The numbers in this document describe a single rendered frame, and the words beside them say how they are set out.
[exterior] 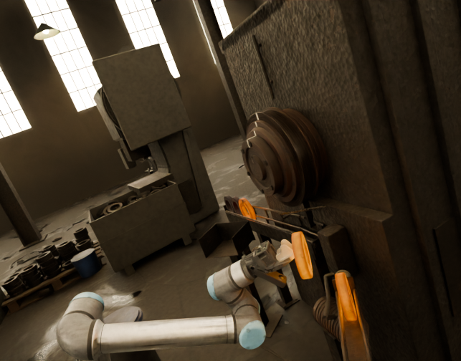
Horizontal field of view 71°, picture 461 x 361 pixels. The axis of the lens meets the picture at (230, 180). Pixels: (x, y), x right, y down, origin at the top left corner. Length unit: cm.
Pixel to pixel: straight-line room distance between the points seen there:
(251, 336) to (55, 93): 1080
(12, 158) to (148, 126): 806
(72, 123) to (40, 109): 94
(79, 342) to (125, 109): 306
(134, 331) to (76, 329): 17
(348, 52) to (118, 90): 309
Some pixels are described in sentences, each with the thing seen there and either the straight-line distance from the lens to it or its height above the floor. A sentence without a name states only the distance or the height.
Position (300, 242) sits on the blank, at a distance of 108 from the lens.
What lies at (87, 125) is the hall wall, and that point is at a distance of 1136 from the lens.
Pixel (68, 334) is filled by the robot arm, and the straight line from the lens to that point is 120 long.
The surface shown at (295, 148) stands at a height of 118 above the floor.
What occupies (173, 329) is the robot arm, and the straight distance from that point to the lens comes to 115.
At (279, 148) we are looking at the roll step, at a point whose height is 119.
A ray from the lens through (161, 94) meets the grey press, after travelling 405.
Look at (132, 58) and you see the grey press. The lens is 406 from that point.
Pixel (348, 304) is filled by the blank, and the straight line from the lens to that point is 117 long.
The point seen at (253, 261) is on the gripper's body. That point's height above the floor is 92.
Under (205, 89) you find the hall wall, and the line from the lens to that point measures 1198.
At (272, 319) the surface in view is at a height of 1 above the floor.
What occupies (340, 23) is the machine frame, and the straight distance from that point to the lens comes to 118.
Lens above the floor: 147
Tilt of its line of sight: 14 degrees down
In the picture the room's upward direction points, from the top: 21 degrees counter-clockwise
